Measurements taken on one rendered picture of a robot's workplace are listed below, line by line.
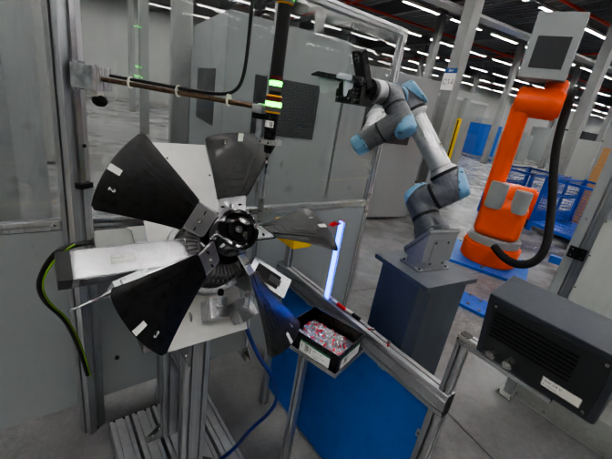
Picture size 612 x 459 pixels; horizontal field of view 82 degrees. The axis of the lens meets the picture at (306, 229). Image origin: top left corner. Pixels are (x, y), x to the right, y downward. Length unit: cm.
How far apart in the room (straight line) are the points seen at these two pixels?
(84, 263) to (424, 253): 115
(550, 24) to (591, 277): 301
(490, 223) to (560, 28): 208
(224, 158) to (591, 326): 101
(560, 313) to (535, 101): 396
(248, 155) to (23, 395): 148
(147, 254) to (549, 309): 99
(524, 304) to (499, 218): 378
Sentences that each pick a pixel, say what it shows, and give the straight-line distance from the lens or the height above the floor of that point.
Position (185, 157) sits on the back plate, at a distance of 135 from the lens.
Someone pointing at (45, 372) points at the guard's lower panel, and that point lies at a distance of 202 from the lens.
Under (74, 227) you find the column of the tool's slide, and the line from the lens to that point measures 150.
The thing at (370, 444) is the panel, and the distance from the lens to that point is 153.
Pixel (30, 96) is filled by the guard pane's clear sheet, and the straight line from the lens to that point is 157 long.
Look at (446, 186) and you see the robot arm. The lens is 152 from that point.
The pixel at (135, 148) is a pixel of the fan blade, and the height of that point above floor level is 140.
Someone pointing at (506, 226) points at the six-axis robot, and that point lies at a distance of 469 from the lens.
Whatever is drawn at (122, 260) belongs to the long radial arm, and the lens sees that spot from 105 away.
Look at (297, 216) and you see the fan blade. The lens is 121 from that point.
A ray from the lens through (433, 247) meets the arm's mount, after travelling 149.
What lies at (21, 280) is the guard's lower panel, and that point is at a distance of 176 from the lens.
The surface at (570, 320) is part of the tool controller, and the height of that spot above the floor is 124.
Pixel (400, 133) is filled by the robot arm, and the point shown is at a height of 152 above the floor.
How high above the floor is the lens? 158
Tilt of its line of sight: 20 degrees down
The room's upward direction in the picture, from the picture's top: 9 degrees clockwise
